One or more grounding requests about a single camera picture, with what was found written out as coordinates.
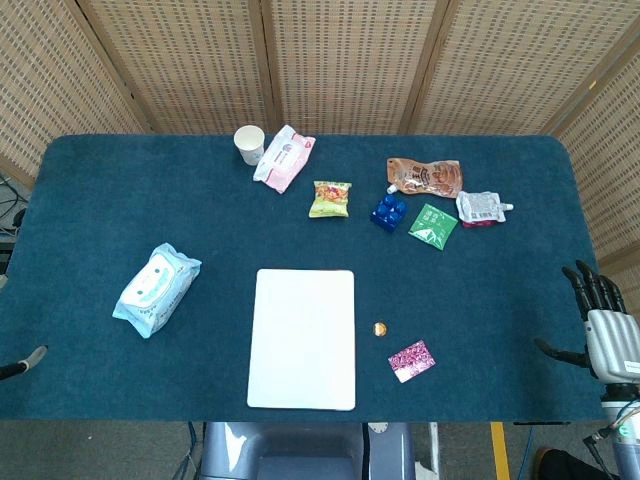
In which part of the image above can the yellow-green snack bag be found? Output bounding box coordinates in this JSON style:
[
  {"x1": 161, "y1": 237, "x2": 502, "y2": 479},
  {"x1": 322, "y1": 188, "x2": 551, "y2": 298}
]
[{"x1": 307, "y1": 180, "x2": 353, "y2": 220}]

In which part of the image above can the blue toy building brick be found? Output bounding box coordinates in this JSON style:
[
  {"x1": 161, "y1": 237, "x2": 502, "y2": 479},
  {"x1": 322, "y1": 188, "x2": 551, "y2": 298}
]
[{"x1": 369, "y1": 195, "x2": 409, "y2": 232}]

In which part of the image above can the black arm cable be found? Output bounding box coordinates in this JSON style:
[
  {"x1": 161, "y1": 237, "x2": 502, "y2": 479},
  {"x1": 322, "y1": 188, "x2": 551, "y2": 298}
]
[{"x1": 581, "y1": 399, "x2": 640, "y2": 474}]

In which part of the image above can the orange spout pouch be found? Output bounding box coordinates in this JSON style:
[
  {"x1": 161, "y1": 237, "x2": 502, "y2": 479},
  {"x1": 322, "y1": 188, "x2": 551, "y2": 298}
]
[{"x1": 385, "y1": 157, "x2": 464, "y2": 197}]

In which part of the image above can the black cable bundle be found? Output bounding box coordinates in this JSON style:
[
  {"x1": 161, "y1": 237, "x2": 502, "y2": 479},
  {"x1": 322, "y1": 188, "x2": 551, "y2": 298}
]
[{"x1": 0, "y1": 172, "x2": 30, "y2": 236}]

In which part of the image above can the green sachet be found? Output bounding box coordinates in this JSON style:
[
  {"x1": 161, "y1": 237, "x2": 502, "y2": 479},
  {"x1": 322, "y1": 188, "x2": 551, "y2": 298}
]
[{"x1": 408, "y1": 202, "x2": 459, "y2": 252}]

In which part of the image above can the light blue wet wipes pack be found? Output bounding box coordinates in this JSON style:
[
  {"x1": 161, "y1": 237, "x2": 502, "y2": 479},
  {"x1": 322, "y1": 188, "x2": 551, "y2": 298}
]
[{"x1": 111, "y1": 242, "x2": 203, "y2": 340}]

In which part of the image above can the silver spout pouch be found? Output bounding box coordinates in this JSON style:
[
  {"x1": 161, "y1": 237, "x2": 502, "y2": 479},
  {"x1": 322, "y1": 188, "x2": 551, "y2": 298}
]
[{"x1": 454, "y1": 190, "x2": 515, "y2": 230}]

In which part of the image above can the grey robot torso base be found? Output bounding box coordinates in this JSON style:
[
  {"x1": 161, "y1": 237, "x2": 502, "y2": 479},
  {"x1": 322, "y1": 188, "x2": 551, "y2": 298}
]
[{"x1": 199, "y1": 422, "x2": 416, "y2": 480}]

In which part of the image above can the white paper cup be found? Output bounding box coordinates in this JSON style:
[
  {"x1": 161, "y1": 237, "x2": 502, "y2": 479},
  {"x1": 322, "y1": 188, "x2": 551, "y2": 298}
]
[{"x1": 233, "y1": 125, "x2": 265, "y2": 167}]

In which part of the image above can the blue cable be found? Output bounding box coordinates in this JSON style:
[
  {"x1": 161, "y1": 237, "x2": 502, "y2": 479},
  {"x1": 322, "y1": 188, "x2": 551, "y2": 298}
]
[{"x1": 185, "y1": 422, "x2": 202, "y2": 480}]

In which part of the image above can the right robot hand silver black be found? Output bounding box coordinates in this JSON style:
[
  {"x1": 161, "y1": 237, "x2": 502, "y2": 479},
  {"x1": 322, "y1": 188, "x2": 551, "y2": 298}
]
[{"x1": 533, "y1": 259, "x2": 640, "y2": 385}]

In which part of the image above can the dark teal table cloth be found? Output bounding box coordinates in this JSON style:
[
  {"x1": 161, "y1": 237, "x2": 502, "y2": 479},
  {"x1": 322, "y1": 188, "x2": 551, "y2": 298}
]
[{"x1": 0, "y1": 133, "x2": 632, "y2": 425}]

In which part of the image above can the pink wet wipes pack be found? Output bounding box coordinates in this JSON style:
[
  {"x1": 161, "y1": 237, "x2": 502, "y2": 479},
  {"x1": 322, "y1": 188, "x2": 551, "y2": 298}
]
[{"x1": 252, "y1": 124, "x2": 317, "y2": 195}]

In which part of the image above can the woven bamboo folding screen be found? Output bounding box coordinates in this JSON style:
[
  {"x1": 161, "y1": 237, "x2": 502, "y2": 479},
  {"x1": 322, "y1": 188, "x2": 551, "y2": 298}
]
[{"x1": 0, "y1": 0, "x2": 640, "y2": 321}]

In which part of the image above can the white rectangular board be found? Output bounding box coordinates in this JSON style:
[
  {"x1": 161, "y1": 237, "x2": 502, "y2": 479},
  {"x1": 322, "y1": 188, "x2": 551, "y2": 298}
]
[{"x1": 246, "y1": 268, "x2": 357, "y2": 412}]

